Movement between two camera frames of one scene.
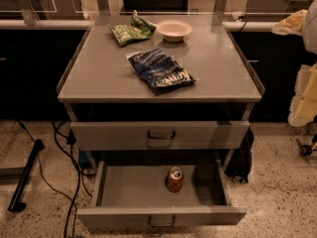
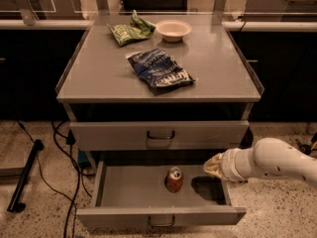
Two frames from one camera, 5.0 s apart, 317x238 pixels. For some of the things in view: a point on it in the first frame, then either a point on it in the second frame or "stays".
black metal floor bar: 15,204 stays
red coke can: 174,179 stays
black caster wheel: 305,150 stays
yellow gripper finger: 291,25 → 235,164
